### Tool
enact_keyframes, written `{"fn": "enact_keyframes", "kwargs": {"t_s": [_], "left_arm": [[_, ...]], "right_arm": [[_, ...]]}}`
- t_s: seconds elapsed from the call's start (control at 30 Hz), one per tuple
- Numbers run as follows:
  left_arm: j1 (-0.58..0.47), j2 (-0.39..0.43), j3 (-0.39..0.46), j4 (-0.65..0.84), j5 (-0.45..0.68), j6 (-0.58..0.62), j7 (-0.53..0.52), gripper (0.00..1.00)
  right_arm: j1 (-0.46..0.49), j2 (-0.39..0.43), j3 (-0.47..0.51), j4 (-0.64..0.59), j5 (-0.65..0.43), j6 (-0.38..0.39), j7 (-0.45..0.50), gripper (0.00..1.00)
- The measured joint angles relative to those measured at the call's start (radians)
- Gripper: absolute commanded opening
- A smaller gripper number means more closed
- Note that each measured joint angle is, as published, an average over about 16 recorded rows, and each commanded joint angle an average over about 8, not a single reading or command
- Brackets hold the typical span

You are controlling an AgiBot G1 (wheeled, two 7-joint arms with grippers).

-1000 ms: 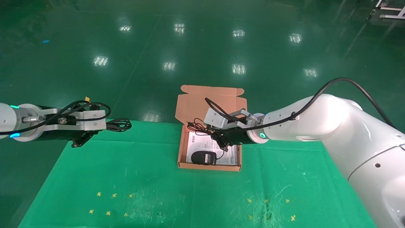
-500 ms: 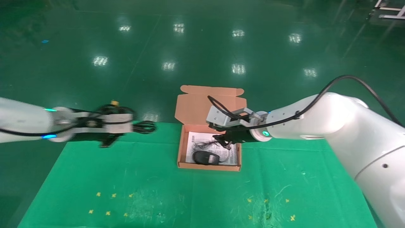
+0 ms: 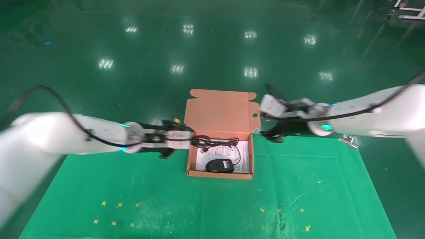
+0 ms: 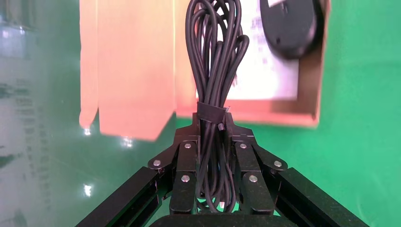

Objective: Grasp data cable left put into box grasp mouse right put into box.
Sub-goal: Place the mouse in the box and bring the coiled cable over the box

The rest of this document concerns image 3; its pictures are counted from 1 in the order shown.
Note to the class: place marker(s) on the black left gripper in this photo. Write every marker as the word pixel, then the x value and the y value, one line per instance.
pixel 149 127

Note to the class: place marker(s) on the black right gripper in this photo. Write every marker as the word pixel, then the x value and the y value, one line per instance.
pixel 289 126

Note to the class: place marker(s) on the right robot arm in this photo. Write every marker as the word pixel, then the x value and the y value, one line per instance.
pixel 398 122

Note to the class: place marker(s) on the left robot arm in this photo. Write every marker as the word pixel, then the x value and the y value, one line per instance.
pixel 49 132

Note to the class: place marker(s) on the orange cardboard box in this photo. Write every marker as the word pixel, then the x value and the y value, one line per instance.
pixel 220 113

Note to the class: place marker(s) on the silver metal binder clip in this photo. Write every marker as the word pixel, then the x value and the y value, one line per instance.
pixel 349 142

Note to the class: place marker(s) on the white printed paper leaflet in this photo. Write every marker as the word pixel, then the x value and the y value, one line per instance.
pixel 220 154

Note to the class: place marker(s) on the green table mat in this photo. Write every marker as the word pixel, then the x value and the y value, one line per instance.
pixel 215 205

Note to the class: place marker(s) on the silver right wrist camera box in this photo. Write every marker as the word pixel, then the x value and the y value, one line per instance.
pixel 272 106

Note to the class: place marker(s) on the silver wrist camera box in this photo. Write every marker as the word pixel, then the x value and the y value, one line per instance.
pixel 272 106
pixel 179 135

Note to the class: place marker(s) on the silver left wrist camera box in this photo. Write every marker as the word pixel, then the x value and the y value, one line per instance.
pixel 179 135

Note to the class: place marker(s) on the white metal frame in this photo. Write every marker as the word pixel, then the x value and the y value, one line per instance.
pixel 410 13

